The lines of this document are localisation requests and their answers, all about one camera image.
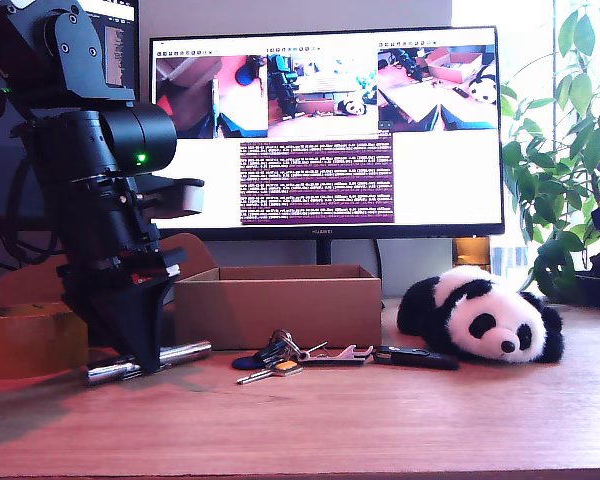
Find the green leafy houseplant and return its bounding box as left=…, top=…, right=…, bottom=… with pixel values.
left=499, top=0, right=600, bottom=301

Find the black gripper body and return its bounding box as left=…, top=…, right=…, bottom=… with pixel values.
left=55, top=173, right=189, bottom=301

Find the silver laser pointer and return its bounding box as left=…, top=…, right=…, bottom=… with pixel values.
left=83, top=340, right=214, bottom=386

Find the black monitor cable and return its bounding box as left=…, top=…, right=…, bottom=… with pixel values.
left=373, top=239, right=385, bottom=302

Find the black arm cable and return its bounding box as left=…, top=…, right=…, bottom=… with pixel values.
left=2, top=149, right=71, bottom=267

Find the key bunch with blue fob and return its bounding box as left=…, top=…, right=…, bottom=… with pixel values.
left=231, top=328, right=305, bottom=386

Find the dark plant pot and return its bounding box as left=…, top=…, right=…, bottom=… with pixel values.
left=569, top=230, right=600, bottom=309

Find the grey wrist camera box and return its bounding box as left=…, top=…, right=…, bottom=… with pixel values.
left=140, top=176, right=206, bottom=220

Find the black car key fob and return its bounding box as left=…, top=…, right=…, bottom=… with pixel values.
left=373, top=345, right=461, bottom=372

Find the silver bottle opener tool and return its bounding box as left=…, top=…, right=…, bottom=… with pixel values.
left=297, top=341, right=376, bottom=367

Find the yellow-brown tape roll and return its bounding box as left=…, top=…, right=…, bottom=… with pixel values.
left=0, top=301, right=90, bottom=381

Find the brown cardboard box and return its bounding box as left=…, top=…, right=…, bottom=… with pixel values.
left=0, top=233, right=384, bottom=352

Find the Huawei computer monitor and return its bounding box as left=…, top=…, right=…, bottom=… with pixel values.
left=147, top=25, right=506, bottom=267

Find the dark computer monitor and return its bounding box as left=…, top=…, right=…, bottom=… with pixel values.
left=0, top=0, right=144, bottom=234

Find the black and white panda plush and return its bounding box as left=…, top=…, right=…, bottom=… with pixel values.
left=395, top=264, right=566, bottom=365

